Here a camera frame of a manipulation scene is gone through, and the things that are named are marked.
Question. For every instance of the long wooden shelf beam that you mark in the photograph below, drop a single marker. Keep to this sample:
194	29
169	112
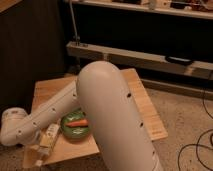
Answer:
154	62

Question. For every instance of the orange carrot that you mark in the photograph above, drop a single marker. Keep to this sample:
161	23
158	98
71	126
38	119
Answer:
77	123

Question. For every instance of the black handle on shelf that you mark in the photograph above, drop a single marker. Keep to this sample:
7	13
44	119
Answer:
179	61

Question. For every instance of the dark cabinet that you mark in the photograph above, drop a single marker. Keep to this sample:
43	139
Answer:
32	48

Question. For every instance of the green bowl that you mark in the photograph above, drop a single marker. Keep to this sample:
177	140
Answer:
76	132

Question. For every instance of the metal stand pole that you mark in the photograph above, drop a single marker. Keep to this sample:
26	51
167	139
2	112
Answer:
76	37

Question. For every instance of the white bottle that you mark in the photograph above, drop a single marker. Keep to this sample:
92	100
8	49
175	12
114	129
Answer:
47	143

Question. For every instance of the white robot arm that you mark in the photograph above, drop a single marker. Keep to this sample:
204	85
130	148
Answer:
103	94

